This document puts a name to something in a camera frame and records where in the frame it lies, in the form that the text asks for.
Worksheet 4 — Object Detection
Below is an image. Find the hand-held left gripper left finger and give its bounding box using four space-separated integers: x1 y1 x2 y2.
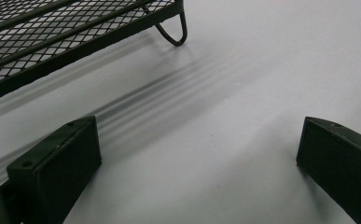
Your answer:
6 116 103 224

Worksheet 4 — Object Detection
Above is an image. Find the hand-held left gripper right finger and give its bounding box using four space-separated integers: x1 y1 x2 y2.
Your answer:
296 117 361 224

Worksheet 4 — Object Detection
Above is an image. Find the black wire mesh rack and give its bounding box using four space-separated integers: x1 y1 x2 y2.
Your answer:
0 0 188 106

